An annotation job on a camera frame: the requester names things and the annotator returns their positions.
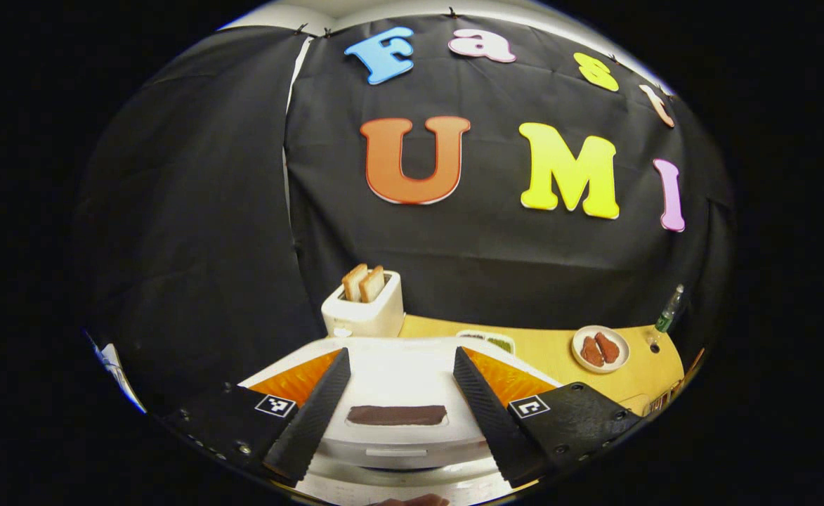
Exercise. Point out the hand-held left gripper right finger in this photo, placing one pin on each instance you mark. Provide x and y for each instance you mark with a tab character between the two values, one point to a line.
496	422

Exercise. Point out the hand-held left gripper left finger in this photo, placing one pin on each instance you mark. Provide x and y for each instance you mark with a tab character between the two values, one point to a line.
313	422

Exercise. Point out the white rice cooker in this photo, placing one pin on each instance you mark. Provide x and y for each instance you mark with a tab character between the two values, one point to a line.
397	379

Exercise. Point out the brown wooden spoon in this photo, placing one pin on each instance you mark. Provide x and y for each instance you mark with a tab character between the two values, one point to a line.
697	362

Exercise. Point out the white divided condiment tray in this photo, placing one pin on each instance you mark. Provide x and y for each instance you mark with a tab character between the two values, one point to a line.
499	344

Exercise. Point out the brown meat piece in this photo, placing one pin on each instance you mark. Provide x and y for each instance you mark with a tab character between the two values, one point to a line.
592	351
608	347

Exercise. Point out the white toaster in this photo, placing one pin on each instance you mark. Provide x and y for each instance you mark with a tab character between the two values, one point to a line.
369	316

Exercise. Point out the toast slice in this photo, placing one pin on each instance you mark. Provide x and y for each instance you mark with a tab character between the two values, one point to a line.
373	284
353	282

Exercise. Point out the white round plate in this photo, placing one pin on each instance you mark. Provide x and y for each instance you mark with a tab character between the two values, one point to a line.
624	351

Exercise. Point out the green label water bottle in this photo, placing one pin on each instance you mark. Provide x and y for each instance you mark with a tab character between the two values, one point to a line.
666	320

